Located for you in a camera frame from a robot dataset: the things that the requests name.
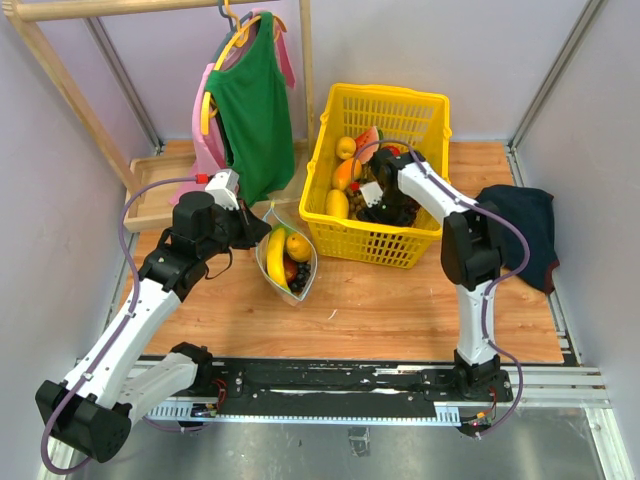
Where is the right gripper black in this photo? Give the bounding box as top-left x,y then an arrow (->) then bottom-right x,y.
357,190 -> 413,255

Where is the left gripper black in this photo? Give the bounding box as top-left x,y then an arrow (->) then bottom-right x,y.
199,197 -> 272,259

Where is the green cabbage toy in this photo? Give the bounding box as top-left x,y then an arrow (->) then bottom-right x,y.
270,224 -> 288,238

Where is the yellow banana toy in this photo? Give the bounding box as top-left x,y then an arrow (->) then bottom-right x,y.
266,236 -> 289,291

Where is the clear zip top bag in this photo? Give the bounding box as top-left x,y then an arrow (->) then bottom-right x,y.
255,201 -> 318,306

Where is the yellow apple toy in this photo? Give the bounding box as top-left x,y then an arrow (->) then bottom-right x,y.
285,233 -> 312,263

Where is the red apple toy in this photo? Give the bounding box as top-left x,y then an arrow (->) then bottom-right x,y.
283,255 -> 298,284
385,145 -> 401,156

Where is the dark blue grape bunch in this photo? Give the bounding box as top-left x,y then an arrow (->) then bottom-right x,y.
289,262 -> 311,294

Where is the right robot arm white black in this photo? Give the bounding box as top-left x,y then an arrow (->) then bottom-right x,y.
357,148 -> 503,400

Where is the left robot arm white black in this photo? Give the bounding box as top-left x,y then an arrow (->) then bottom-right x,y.
35,191 -> 271,474

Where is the green tank top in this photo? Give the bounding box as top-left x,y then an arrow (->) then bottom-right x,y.
205,12 -> 295,207

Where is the green grape bunch toy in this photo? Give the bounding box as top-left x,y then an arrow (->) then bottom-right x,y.
348,191 -> 367,219

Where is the yellow lemon toy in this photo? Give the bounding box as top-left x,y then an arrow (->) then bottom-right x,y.
325,189 -> 350,219

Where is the orange mango toy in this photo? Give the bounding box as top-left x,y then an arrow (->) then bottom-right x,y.
331,158 -> 362,190

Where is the watermelon slice toy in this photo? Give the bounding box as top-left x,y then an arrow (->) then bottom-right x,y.
354,126 -> 381,164

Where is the pink shirt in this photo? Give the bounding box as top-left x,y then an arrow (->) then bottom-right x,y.
169,25 -> 296,206

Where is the yellow peach toy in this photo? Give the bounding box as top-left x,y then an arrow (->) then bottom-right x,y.
335,136 -> 357,160

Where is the yellow plastic basket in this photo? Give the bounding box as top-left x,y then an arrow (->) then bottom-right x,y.
299,83 -> 452,269

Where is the wooden clothes rack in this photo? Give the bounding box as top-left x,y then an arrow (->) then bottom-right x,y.
3,0 -> 316,234

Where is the dark navy cloth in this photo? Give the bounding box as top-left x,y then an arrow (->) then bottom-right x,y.
476,185 -> 560,295

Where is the yellow clothes hanger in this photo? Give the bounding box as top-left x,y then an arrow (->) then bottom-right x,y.
196,1 -> 264,136

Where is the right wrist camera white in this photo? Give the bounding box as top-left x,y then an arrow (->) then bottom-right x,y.
351,182 -> 383,207

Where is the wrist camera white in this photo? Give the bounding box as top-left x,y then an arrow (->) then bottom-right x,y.
205,169 -> 240,211
351,182 -> 383,207

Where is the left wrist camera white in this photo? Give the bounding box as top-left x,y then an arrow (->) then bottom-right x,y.
205,169 -> 240,211

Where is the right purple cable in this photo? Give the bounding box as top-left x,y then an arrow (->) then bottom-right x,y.
349,139 -> 531,436

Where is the purple cable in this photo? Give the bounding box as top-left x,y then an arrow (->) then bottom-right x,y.
39,173 -> 207,474
349,139 -> 531,436

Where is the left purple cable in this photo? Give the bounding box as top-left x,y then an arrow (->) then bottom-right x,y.
39,173 -> 207,474

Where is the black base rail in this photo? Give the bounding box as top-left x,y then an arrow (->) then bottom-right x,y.
139,357 -> 516,429

